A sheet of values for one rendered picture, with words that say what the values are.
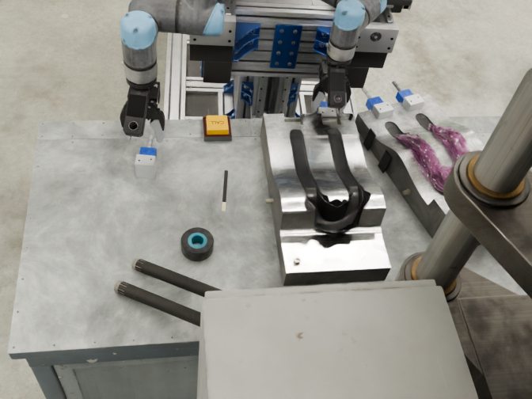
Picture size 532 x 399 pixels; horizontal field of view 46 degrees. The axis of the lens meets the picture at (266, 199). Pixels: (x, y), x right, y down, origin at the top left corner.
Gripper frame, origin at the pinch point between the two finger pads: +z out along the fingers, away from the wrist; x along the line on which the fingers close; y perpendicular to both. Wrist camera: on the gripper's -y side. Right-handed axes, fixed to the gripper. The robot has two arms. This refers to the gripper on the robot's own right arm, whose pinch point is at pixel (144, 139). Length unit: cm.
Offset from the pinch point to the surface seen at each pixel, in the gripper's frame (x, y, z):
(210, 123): -15.9, 16.5, 8.9
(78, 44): 59, 145, 93
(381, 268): -61, -29, 7
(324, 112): -49, 24, 7
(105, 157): 11.6, 3.5, 12.6
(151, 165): -1.9, -2.1, 7.2
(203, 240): -17.6, -23.1, 9.1
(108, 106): 37, 103, 93
